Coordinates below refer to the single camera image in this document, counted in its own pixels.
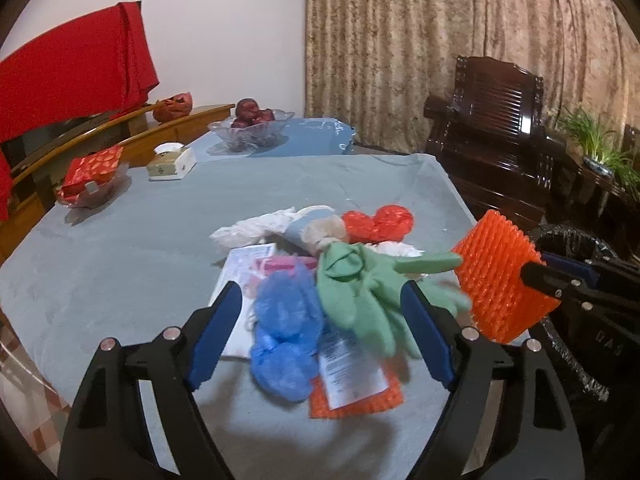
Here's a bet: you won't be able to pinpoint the white cardboard box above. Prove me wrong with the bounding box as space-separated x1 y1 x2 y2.
207 242 279 360

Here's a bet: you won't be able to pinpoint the red cloth cover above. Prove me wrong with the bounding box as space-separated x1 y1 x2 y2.
0 0 161 221

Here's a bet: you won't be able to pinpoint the red decorative ornament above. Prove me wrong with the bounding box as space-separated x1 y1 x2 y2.
152 92 193 124

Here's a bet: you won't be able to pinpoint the white tissue box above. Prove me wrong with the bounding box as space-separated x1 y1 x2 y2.
146 142 196 181

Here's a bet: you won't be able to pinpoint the orange foam net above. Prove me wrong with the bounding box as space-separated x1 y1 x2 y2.
452 210 560 344

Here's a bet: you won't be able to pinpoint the dark wooden side table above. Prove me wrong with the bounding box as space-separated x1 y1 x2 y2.
546 156 639 261

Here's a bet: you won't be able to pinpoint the orange mesh pad with label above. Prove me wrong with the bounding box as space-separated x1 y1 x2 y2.
309 326 404 419

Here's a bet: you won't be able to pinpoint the green potted plant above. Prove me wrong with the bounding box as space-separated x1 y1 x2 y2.
556 106 639 194

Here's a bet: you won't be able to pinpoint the green rubber glove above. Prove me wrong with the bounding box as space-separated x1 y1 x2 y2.
317 242 463 359

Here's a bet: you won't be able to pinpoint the glass fruit bowl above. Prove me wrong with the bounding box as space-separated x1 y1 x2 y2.
207 110 295 154

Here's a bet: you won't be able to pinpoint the red apples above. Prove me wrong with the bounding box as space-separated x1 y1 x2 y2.
231 99 274 128

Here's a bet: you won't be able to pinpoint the white tissue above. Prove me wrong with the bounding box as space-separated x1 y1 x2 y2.
209 207 296 250

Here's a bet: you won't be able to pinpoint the grey-blue table cloth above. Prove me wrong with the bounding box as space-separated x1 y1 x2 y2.
1 155 474 479

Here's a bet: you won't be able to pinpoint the black television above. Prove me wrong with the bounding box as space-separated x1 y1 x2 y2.
0 116 114 172

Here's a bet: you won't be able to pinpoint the blue plastic bag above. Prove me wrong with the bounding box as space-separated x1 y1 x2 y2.
250 258 324 403

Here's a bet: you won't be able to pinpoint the wooden TV cabinet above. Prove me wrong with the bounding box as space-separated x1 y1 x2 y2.
1 104 233 260

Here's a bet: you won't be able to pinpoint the dark wooden armchair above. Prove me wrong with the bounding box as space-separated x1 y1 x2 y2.
620 124 640 168
423 56 566 231

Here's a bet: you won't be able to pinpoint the red snack packet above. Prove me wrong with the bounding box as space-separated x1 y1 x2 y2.
58 145 124 202

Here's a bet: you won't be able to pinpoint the beige patterned curtain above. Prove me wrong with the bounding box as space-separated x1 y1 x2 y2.
306 0 639 153

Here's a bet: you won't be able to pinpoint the glass snack dish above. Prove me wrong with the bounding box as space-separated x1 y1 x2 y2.
56 162 130 209

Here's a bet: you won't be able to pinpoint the blue white paper cup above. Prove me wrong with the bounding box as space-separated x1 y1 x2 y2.
282 205 348 256

